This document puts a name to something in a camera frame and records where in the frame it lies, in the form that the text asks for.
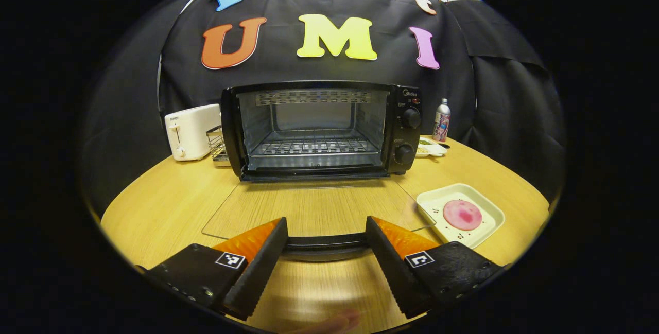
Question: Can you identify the oven wire rack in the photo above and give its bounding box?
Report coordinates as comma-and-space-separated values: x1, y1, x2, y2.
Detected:
250, 137, 383, 158

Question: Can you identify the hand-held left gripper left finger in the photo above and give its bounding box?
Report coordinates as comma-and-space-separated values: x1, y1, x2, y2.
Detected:
147, 217, 289, 321

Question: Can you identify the metal wire basket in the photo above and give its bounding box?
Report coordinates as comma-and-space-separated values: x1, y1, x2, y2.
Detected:
206, 125, 231, 166

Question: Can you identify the white divided dish with grains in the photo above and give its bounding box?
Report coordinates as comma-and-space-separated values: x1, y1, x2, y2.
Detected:
416, 136, 448, 159

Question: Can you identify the silver bottle with colourful print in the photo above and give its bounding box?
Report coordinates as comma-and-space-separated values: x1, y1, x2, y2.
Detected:
432, 98, 452, 143

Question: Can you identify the white square plate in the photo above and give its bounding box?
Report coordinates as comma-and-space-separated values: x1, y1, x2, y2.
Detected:
416, 183, 506, 250

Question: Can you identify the white toaster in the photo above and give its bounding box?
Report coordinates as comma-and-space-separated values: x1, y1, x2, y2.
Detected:
164, 103, 222, 162

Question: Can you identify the black electric oven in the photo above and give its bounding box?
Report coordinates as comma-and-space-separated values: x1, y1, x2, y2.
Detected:
202, 81, 436, 263

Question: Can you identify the black backdrop cloth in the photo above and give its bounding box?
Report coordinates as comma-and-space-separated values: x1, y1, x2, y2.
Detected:
80, 0, 567, 219

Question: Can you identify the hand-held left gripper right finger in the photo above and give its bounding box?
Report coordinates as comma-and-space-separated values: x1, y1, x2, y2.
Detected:
365, 216, 508, 320

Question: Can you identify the pink round food slice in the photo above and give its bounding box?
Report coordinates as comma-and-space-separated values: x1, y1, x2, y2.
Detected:
442, 199, 484, 232

